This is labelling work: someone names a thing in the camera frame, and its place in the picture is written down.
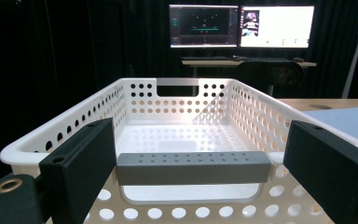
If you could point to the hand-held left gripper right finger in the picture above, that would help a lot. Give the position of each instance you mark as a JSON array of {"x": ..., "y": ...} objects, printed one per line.
[{"x": 329, "y": 174}]

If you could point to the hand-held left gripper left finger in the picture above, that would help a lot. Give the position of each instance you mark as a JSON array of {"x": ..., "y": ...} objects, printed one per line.
[{"x": 77, "y": 168}]

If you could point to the white perforated plastic basket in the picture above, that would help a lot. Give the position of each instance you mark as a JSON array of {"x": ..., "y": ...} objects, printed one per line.
[{"x": 180, "y": 140}]

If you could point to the light blue mat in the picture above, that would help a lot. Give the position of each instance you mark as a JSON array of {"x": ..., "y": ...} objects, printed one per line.
[{"x": 348, "y": 124}]

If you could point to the black office chair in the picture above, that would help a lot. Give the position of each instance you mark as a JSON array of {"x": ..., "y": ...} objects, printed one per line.
[{"x": 270, "y": 74}]

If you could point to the metal stand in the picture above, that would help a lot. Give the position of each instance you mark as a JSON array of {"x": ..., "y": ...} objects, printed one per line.
[{"x": 355, "y": 53}]

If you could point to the bright-screen computer monitor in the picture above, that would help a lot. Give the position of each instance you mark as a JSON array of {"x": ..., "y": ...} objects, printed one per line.
[{"x": 276, "y": 26}]

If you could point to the wooden desk with keyboard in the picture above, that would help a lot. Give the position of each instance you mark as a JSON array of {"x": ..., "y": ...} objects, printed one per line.
[{"x": 211, "y": 63}]

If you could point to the dark-screen computer monitor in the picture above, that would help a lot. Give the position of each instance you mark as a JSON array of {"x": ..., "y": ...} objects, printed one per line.
[{"x": 203, "y": 26}]

